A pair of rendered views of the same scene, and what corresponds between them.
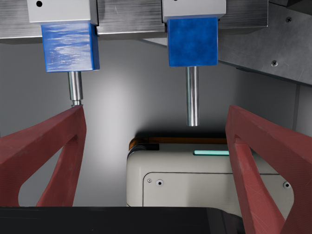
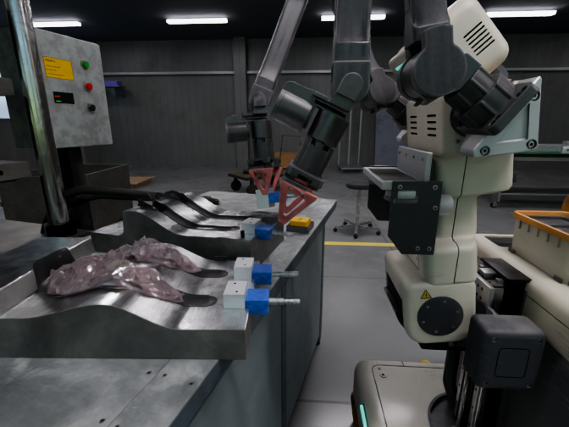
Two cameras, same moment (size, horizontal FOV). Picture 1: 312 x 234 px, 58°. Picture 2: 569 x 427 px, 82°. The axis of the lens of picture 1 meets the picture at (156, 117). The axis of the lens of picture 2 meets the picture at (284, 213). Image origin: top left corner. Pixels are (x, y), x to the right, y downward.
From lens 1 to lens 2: 0.59 m
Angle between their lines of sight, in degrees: 75
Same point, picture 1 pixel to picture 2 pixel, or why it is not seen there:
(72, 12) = (243, 284)
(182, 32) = (257, 269)
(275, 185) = (385, 383)
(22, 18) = (238, 313)
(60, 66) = (266, 296)
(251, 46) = not seen: hidden behind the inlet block
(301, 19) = not seen: hidden behind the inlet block
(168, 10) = (249, 266)
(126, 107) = not seen: outside the picture
